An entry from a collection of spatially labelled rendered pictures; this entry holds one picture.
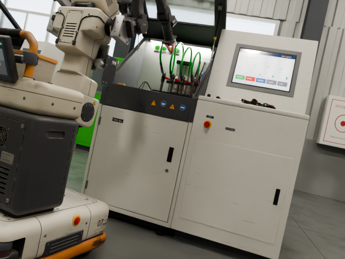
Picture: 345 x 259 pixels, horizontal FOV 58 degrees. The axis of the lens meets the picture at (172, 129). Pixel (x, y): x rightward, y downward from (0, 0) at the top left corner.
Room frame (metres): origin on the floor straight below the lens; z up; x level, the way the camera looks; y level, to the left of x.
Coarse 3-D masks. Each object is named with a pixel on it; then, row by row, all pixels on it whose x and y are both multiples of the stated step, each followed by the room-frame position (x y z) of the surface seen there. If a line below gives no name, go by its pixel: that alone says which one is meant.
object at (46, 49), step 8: (0, 0) 4.38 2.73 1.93; (0, 8) 4.48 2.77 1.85; (0, 16) 4.68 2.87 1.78; (8, 16) 4.57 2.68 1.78; (0, 24) 4.86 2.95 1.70; (8, 24) 4.77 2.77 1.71; (16, 24) 4.67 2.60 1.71; (16, 40) 5.02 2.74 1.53; (24, 40) 4.83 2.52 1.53; (16, 48) 5.16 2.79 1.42; (24, 48) 4.76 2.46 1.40; (40, 48) 4.65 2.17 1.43; (48, 48) 4.66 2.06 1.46; (56, 48) 4.80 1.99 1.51; (48, 56) 4.69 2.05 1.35; (56, 56) 4.83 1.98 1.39
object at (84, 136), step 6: (120, 60) 5.10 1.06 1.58; (90, 72) 5.23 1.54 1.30; (96, 72) 5.20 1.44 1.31; (102, 72) 5.17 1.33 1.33; (90, 78) 5.22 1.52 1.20; (96, 78) 5.19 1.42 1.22; (96, 90) 5.18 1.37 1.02; (96, 96) 5.18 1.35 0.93; (96, 114) 5.16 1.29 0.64; (90, 126) 5.18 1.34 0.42; (78, 132) 5.23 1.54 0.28; (84, 132) 5.20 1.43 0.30; (90, 132) 5.17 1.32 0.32; (78, 138) 5.23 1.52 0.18; (84, 138) 5.20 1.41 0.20; (90, 138) 5.16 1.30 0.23; (78, 144) 5.27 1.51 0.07; (84, 144) 5.19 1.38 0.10; (90, 144) 5.16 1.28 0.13; (84, 150) 5.23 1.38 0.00
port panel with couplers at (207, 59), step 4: (204, 60) 2.62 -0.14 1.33; (208, 60) 2.61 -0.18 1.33; (200, 64) 2.63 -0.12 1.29; (204, 64) 2.61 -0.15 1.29; (196, 68) 2.63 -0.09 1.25; (200, 68) 2.62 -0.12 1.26; (204, 68) 2.62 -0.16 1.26; (200, 72) 2.62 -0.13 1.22; (200, 80) 2.62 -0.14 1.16; (196, 88) 2.62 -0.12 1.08
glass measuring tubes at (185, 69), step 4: (180, 60) 2.64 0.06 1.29; (184, 64) 2.62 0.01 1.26; (188, 64) 2.61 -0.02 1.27; (176, 68) 2.67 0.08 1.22; (184, 68) 2.65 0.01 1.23; (188, 68) 2.64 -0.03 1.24; (176, 72) 2.64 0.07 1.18; (184, 72) 2.63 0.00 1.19; (176, 76) 2.64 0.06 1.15; (188, 80) 2.62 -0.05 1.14; (176, 84) 2.66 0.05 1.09; (172, 88) 2.65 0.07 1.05; (184, 88) 2.64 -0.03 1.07; (188, 88) 2.64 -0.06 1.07
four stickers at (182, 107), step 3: (153, 102) 2.15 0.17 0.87; (156, 102) 2.14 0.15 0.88; (162, 102) 2.13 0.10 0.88; (165, 102) 2.12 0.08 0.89; (162, 105) 2.13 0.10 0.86; (165, 105) 2.12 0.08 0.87; (171, 105) 2.11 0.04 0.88; (174, 105) 2.11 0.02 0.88; (180, 105) 2.10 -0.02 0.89; (183, 105) 2.09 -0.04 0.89; (171, 108) 2.11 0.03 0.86; (174, 108) 2.11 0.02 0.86; (180, 108) 2.10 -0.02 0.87; (183, 108) 2.09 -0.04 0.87
